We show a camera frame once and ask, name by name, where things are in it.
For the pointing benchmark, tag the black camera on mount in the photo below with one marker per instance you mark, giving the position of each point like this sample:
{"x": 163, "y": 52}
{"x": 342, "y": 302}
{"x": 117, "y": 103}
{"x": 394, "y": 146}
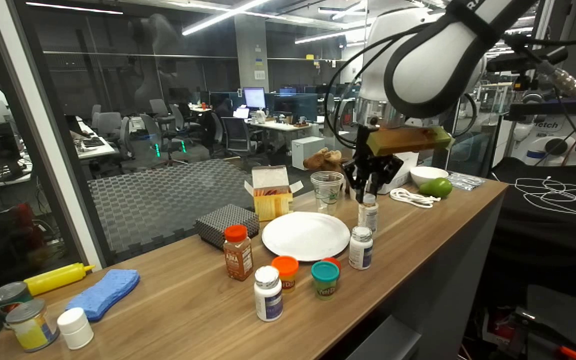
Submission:
{"x": 554, "y": 109}

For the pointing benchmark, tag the grey office chair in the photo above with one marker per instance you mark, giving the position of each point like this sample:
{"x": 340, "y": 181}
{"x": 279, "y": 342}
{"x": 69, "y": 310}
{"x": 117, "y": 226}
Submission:
{"x": 385, "y": 340}

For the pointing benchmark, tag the small white pill bottle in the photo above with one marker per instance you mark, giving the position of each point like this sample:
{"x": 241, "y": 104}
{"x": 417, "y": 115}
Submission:
{"x": 369, "y": 215}

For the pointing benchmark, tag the teal lid dough tub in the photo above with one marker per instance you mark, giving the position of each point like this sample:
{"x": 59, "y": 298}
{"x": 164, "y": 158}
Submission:
{"x": 324, "y": 278}

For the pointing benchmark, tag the white round plate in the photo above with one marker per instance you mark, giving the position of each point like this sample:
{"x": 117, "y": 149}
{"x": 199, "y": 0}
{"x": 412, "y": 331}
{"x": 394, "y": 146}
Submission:
{"x": 304, "y": 236}

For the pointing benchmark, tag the brown moose plush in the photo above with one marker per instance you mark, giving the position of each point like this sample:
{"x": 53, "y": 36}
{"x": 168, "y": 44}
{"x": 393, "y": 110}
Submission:
{"x": 324, "y": 158}

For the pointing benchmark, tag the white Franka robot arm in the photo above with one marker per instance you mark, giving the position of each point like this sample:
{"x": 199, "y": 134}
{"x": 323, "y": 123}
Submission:
{"x": 428, "y": 66}

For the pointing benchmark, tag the blue sponge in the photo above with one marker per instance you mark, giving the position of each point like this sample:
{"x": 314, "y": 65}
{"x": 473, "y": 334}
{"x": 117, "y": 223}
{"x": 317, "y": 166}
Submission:
{"x": 104, "y": 293}

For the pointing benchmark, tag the large white pill bottle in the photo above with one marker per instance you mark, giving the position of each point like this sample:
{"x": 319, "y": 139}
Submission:
{"x": 269, "y": 296}

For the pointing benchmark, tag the small white tub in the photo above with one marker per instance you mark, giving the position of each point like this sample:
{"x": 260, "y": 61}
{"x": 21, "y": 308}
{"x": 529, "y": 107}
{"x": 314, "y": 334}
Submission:
{"x": 75, "y": 331}

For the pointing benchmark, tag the white box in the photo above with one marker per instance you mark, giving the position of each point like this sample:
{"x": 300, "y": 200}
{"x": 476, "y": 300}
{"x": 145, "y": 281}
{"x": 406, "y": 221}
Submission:
{"x": 307, "y": 152}

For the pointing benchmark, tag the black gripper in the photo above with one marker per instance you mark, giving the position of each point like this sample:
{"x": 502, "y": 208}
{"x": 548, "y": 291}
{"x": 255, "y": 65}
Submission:
{"x": 369, "y": 166}

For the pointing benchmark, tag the yellow open cardboard box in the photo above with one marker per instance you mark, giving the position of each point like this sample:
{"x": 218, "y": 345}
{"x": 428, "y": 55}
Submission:
{"x": 270, "y": 197}

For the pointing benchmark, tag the grey foam block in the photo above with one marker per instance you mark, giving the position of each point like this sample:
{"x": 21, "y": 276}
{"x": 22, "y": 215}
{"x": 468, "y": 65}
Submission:
{"x": 224, "y": 223}

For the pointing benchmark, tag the orange cap spice bottle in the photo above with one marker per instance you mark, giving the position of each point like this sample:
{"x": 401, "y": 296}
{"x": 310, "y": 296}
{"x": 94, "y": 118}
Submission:
{"x": 239, "y": 256}

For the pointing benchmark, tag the tin can yellow label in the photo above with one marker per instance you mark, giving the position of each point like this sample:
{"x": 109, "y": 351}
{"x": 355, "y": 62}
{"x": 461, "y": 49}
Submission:
{"x": 30, "y": 329}

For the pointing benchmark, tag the brown wrist camera box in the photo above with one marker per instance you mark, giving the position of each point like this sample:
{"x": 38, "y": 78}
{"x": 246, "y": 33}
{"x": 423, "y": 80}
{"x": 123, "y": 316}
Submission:
{"x": 401, "y": 141}

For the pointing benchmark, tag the white bowl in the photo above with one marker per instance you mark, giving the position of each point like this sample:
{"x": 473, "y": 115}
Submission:
{"x": 428, "y": 172}

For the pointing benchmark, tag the white bottle blue label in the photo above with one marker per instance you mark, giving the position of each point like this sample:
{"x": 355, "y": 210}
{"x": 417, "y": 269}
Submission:
{"x": 360, "y": 251}

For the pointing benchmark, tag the clear plastic cup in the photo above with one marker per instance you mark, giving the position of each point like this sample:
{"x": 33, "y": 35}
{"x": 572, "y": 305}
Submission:
{"x": 328, "y": 190}

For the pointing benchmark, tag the black cloth cover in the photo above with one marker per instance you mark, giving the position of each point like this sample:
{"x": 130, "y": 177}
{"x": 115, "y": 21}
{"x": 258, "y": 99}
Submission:
{"x": 554, "y": 242}

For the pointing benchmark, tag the yellow mustard bottle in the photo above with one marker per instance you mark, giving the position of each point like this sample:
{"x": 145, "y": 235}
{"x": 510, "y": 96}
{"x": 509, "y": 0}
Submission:
{"x": 59, "y": 276}

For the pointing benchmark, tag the lit computer monitor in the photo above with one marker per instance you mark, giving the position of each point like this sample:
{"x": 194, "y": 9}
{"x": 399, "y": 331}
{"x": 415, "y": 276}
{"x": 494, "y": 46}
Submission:
{"x": 255, "y": 99}

